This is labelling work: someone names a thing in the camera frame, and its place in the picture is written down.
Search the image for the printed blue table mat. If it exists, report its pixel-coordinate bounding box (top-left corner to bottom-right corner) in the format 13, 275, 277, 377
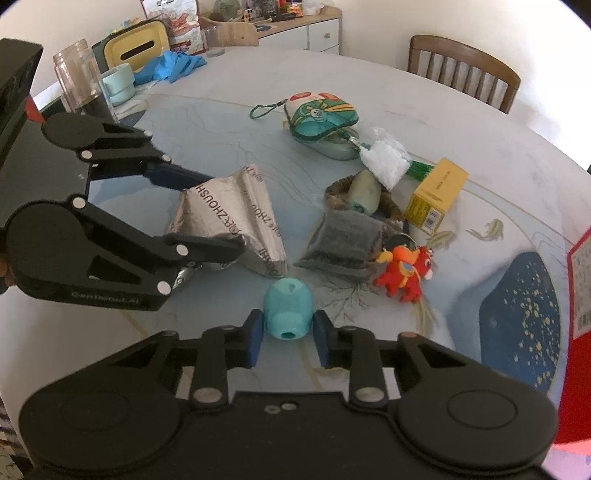
0, 90, 578, 402

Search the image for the printed snack bag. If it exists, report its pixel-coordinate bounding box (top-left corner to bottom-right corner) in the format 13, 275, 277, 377
141, 0, 206, 56

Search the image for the red plush toy keychain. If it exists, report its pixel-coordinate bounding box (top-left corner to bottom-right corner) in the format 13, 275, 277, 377
372, 233, 439, 333

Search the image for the clear glass jar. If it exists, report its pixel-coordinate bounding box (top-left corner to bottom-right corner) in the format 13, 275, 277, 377
52, 39, 116, 123

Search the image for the yellow cardboard box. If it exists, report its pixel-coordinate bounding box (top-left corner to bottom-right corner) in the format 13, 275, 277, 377
404, 158, 469, 230

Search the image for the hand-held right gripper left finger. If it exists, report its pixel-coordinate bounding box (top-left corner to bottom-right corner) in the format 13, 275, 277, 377
111, 310, 265, 409

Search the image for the brown wooden slatted chair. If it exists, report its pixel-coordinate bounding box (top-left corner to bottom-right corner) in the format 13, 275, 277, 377
407, 34, 522, 114

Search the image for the yellow lidded tissue box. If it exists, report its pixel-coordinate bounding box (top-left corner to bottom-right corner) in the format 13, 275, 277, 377
92, 21, 171, 75

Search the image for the red cardboard shoebox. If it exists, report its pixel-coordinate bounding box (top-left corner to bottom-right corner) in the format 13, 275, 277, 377
547, 233, 591, 480

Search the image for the woven basket with green egg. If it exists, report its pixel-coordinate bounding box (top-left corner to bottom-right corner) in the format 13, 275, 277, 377
324, 174, 404, 232

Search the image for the clear plastic wrapper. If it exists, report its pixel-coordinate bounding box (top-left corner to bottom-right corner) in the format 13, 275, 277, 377
353, 127, 437, 192

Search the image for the light green cup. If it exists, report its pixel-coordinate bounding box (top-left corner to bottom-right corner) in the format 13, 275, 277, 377
100, 65, 137, 107

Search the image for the blue cloth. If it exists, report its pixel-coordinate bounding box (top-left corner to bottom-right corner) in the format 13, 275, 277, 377
134, 50, 208, 86

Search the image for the grey oval tin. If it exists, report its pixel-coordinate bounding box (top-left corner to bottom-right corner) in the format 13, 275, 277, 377
313, 133, 366, 161

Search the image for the teal rounded plastic sharpener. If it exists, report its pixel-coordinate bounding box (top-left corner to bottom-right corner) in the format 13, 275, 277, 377
262, 278, 316, 341

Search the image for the pale green oval stone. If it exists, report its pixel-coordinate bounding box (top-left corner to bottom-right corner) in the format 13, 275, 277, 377
347, 169, 383, 215

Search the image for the white sideboard with wooden top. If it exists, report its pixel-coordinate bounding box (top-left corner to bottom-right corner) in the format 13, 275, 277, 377
252, 7, 343, 55

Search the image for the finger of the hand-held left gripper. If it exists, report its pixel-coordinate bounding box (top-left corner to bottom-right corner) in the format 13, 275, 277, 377
71, 196, 246, 298
76, 117, 218, 197

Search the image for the silver foil packet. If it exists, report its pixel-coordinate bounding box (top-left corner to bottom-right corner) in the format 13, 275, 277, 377
164, 168, 289, 289

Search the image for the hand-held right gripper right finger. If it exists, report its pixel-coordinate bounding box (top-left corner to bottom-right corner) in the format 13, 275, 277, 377
310, 310, 472, 409

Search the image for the dark grey filter packet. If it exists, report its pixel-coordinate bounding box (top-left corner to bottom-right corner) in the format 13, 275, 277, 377
293, 210, 386, 278

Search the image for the clear drinking glass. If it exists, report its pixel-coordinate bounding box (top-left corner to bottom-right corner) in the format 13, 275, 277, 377
202, 25, 225, 58

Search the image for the green snack packet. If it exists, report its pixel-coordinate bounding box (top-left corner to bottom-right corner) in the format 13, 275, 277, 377
249, 91, 360, 145

